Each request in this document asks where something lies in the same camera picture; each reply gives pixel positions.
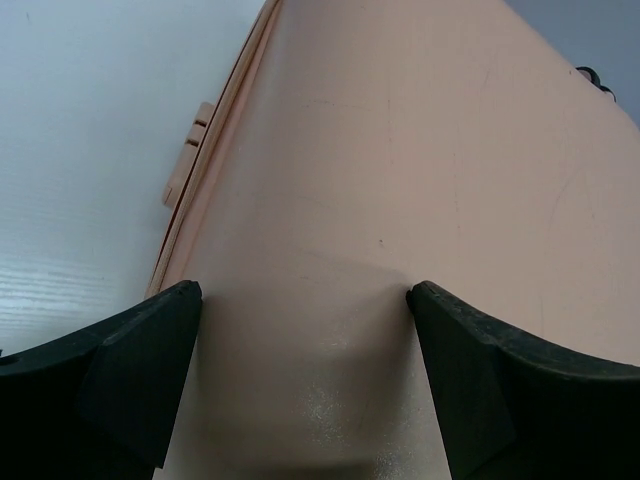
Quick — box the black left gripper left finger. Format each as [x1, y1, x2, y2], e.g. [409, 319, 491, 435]
[1, 281, 203, 479]

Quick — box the pink hard-shell suitcase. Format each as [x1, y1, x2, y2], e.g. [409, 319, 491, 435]
[149, 1, 639, 479]

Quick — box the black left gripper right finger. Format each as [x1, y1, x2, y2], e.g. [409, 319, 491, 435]
[406, 281, 639, 479]

